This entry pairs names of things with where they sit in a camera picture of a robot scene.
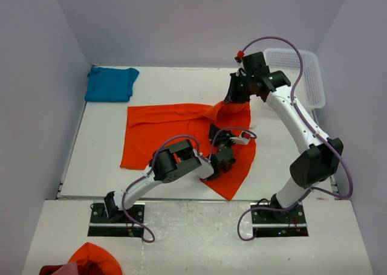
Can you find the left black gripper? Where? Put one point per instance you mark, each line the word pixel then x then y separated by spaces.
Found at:
pixel 223 136

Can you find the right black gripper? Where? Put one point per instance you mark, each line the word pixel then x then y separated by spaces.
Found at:
pixel 233 95

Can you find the orange t shirt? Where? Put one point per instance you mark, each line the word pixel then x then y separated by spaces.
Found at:
pixel 148 127

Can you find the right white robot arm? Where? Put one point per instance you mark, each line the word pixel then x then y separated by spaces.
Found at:
pixel 318 153

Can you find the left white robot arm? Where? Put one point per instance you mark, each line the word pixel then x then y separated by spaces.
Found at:
pixel 176 158

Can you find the white plastic basket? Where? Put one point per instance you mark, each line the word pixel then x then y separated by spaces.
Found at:
pixel 310 88

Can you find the folded blue t shirt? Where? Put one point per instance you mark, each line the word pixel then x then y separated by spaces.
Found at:
pixel 110 85

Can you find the orange cloth in pile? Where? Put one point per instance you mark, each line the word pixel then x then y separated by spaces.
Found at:
pixel 92 259

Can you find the pink cloth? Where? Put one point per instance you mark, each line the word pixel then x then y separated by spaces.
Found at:
pixel 68 269

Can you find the dark red cloth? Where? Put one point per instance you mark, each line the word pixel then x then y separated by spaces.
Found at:
pixel 53 270

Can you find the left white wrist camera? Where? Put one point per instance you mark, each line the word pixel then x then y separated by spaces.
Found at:
pixel 242 139

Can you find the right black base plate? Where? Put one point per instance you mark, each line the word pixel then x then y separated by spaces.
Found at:
pixel 267 224

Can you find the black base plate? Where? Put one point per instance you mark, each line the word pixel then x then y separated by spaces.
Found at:
pixel 118 226
pixel 267 224

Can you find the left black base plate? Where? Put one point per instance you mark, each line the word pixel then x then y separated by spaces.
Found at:
pixel 118 226

